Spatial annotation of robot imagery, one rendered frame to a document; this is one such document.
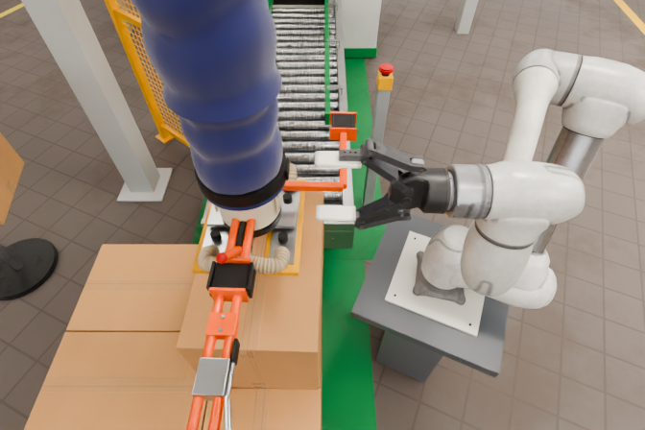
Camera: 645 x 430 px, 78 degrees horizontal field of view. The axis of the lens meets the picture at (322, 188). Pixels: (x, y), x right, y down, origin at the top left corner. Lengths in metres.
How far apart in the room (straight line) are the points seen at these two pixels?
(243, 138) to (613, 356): 2.24
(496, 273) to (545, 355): 1.70
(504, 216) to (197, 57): 0.55
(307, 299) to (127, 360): 0.79
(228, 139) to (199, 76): 0.16
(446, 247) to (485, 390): 1.10
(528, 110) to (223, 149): 0.66
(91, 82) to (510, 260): 2.12
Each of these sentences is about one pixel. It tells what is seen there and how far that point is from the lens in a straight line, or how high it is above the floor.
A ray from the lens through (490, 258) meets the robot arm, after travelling 0.75.
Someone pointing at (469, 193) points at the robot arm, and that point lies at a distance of 0.65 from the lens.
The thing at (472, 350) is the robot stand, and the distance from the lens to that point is 1.48.
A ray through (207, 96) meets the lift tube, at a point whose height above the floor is 1.65.
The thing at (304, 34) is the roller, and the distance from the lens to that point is 3.27.
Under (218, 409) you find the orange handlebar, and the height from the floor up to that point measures 1.24.
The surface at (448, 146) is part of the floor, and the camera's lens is 3.17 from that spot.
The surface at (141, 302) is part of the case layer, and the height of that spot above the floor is 0.54.
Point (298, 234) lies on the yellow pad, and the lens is 1.15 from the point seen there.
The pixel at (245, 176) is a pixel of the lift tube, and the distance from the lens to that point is 0.89.
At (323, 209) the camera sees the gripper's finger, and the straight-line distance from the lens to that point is 0.71.
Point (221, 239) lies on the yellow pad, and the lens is 1.17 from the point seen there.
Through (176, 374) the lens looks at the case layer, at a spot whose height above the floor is 0.54.
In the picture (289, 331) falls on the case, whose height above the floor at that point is 0.94.
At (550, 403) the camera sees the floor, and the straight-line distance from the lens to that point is 2.38.
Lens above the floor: 2.08
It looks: 49 degrees down
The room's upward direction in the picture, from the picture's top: straight up
